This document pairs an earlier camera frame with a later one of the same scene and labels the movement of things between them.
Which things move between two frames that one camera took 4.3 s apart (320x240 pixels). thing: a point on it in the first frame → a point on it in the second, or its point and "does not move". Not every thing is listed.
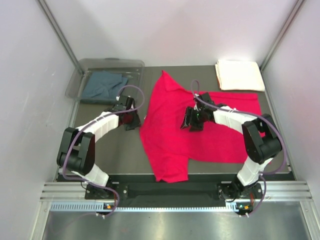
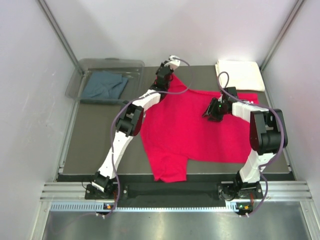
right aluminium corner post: (262, 66) does not move
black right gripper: (195, 127) → (214, 117)
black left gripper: (136, 122) → (171, 71)
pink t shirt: (173, 146) does not move
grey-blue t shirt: (103, 85) does not move
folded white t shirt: (239, 75) does not move
